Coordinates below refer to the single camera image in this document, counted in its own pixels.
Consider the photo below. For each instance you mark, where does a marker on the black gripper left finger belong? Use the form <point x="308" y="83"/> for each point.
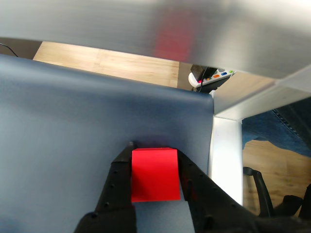
<point x="116" y="189"/>

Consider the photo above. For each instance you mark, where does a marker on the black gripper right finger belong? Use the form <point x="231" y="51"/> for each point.
<point x="213" y="208"/>

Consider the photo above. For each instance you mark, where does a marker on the red cube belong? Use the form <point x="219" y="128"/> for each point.
<point x="155" y="174"/>

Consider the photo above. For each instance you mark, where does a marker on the black office chair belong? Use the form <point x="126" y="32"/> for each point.
<point x="263" y="191"/>

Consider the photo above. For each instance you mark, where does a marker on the person's leg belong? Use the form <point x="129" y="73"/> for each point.
<point x="274" y="133"/>

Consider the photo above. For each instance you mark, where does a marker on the white power strip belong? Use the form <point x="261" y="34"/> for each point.
<point x="218" y="77"/>

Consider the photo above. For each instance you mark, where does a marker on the black power plug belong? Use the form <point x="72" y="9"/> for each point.
<point x="199" y="70"/>

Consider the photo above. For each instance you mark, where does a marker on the white frame post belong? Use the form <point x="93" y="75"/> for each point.
<point x="226" y="157"/>

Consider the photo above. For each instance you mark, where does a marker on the silver aluminium frame rail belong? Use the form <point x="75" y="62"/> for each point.
<point x="97" y="21"/>
<point x="262" y="97"/>

